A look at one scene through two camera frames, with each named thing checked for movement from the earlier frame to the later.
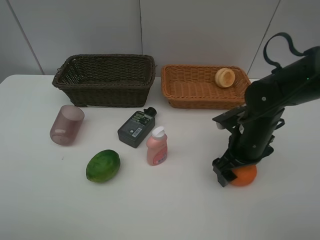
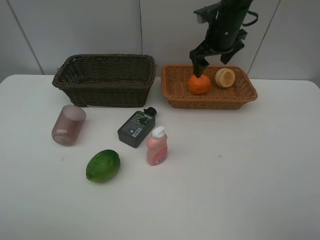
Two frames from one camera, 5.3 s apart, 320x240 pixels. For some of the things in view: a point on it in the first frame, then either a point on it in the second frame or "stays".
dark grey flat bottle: (134, 130) stays
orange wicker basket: (194, 87) stays
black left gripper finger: (224, 174) → (200, 63)
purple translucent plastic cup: (66, 124) stays
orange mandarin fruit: (245, 175) → (199, 85)
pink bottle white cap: (157, 151) stays
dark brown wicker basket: (107, 81) stays
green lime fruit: (103, 166) stays
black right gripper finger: (268, 151) → (239, 44)
